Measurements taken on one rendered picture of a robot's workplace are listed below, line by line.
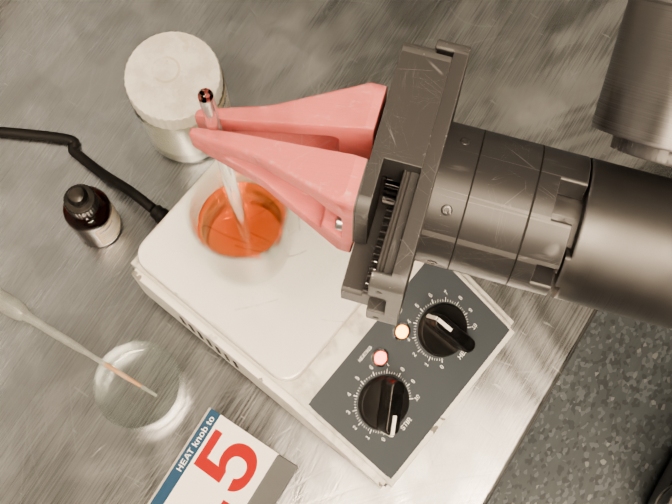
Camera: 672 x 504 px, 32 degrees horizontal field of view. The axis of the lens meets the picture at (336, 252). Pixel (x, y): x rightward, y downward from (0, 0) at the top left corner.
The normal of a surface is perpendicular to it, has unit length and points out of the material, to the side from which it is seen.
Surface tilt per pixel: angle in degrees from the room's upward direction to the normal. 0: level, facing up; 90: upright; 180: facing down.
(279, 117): 22
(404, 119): 0
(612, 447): 0
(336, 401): 30
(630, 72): 55
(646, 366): 0
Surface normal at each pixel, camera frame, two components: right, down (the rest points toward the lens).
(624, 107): -0.81, -0.07
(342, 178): -0.36, -0.33
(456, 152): 0.07, -0.53
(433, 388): 0.38, 0.08
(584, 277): -0.23, 0.62
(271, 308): 0.00, -0.25
